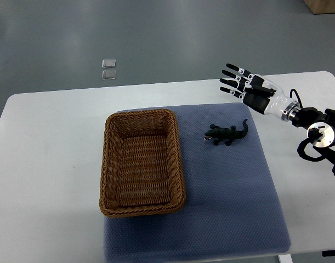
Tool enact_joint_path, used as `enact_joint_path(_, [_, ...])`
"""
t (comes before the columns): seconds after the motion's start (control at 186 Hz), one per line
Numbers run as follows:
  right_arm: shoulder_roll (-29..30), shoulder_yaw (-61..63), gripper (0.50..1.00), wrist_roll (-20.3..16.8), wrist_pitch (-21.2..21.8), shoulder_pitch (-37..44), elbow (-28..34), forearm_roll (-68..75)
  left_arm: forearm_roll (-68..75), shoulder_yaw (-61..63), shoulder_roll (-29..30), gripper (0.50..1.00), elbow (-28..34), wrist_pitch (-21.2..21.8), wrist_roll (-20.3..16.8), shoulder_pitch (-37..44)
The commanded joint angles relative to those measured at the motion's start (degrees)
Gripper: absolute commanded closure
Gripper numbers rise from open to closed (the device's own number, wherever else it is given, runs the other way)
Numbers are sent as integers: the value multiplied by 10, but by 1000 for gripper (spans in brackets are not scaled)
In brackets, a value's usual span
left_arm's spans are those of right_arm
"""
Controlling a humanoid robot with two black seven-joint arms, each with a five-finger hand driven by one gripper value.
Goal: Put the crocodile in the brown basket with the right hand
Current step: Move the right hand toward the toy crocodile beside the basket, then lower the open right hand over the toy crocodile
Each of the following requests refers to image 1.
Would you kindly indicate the black table controller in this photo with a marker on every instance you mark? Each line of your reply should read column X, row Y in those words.
column 328, row 253

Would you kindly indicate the brown wicker basket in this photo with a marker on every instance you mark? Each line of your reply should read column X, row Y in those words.
column 142, row 169

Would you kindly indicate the lower floor socket plate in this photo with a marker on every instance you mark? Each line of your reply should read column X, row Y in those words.
column 108, row 74

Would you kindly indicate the upper floor socket plate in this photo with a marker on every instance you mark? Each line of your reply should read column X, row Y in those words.
column 108, row 63

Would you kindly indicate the blue grey fabric mat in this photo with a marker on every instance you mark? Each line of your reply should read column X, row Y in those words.
column 231, row 210

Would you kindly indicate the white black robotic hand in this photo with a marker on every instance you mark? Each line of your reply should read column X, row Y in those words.
column 258, row 93

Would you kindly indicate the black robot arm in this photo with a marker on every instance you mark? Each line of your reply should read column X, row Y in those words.
column 320, row 134

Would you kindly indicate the white table leg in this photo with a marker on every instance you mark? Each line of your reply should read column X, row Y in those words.
column 285, row 258

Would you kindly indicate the dark green toy crocodile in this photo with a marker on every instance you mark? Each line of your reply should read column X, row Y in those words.
column 228, row 135

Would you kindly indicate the wooden box corner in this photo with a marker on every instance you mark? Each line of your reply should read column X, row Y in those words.
column 321, row 6

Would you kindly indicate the floor socket plate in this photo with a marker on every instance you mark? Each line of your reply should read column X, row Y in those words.
column 108, row 74
column 108, row 63

